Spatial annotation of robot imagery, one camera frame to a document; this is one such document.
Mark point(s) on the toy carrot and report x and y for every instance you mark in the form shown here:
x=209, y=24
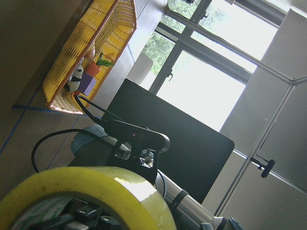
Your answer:
x=95, y=67

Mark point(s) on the black clamp on frame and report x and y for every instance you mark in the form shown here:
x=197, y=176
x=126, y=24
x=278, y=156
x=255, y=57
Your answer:
x=266, y=168

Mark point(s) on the purple foam block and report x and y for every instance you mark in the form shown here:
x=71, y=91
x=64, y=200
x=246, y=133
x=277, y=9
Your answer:
x=87, y=84

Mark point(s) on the toy panda figure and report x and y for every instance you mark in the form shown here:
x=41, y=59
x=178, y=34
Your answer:
x=74, y=80

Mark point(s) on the toy croissant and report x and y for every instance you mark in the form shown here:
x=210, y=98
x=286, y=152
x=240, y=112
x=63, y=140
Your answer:
x=90, y=52

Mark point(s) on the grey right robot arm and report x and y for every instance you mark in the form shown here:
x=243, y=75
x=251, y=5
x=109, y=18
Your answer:
x=137, y=149

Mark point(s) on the yellow tape roll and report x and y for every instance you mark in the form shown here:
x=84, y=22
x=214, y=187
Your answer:
x=125, y=195

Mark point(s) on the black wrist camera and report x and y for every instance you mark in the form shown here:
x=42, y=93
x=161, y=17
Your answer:
x=137, y=136

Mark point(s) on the yellow plastic basket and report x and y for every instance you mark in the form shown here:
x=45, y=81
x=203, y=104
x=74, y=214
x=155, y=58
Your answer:
x=108, y=25

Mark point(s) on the black monitor panel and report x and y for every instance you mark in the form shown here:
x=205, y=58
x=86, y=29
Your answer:
x=197, y=153

